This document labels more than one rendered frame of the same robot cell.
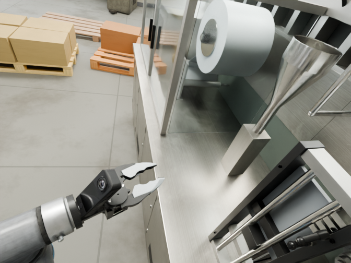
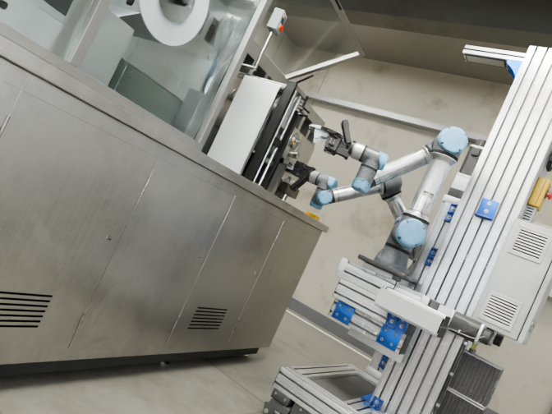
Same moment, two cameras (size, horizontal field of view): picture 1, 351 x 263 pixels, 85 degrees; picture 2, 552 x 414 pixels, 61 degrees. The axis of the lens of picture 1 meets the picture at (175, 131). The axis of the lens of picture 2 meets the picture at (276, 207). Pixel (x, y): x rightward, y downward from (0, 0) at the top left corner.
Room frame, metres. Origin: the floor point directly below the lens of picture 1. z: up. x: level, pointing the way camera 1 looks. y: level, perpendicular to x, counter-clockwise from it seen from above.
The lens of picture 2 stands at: (1.51, 1.66, 0.78)
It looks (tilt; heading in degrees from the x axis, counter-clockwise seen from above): 2 degrees up; 233
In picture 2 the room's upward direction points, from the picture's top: 25 degrees clockwise
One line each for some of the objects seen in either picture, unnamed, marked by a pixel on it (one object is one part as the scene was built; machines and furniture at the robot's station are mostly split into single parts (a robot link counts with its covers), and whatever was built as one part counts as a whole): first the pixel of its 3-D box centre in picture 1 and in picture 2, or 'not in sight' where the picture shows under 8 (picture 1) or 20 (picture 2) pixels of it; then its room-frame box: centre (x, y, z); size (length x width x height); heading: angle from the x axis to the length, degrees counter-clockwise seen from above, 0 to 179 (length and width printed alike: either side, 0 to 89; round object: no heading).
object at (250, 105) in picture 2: not in sight; (236, 125); (0.32, -0.53, 1.17); 0.34 x 0.05 x 0.54; 114
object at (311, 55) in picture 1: (310, 54); not in sight; (0.66, -0.33, 1.50); 0.14 x 0.14 x 0.06
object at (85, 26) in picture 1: (74, 26); not in sight; (3.89, 2.57, 0.06); 1.30 x 0.92 x 0.12; 109
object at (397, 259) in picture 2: not in sight; (393, 257); (-0.21, 0.32, 0.87); 0.15 x 0.15 x 0.10
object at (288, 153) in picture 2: not in sight; (281, 173); (-0.03, -0.47, 1.05); 0.06 x 0.05 x 0.31; 114
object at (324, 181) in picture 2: not in sight; (326, 182); (-0.21, -0.30, 1.11); 0.11 x 0.08 x 0.09; 114
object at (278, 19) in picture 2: not in sight; (278, 21); (0.47, -0.33, 1.66); 0.07 x 0.07 x 0.10; 40
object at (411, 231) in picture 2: not in sight; (430, 187); (-0.12, 0.42, 1.19); 0.15 x 0.12 x 0.55; 45
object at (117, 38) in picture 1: (137, 51); not in sight; (3.18, 1.00, 0.24); 1.35 x 0.92 x 0.49; 102
